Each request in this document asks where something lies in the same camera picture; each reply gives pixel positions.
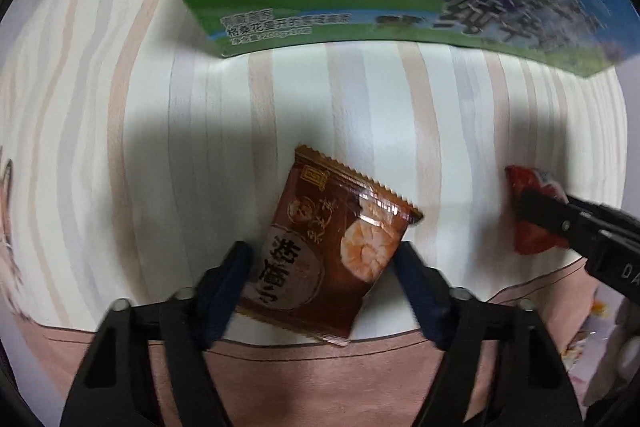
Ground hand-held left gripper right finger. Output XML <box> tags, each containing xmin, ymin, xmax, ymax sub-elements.
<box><xmin>392</xmin><ymin>241</ymin><xmax>583</xmax><ymax>427</ymax></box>

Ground striped cat print blanket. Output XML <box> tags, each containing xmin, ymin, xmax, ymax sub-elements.
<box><xmin>0</xmin><ymin>0</ymin><xmax>640</xmax><ymax>427</ymax></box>

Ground red snack packet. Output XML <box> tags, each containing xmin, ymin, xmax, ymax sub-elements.
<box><xmin>504</xmin><ymin>164</ymin><xmax>571</xmax><ymax>255</ymax></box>

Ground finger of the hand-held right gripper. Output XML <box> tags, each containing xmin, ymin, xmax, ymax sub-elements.
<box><xmin>517</xmin><ymin>189</ymin><xmax>608</xmax><ymax>258</ymax></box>

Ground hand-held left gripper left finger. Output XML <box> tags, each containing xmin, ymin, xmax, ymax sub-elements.
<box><xmin>60</xmin><ymin>241</ymin><xmax>253</xmax><ymax>427</ymax></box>

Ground brown snack packet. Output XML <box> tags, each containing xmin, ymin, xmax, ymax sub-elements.
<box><xmin>235</xmin><ymin>144</ymin><xmax>425</xmax><ymax>348</ymax></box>

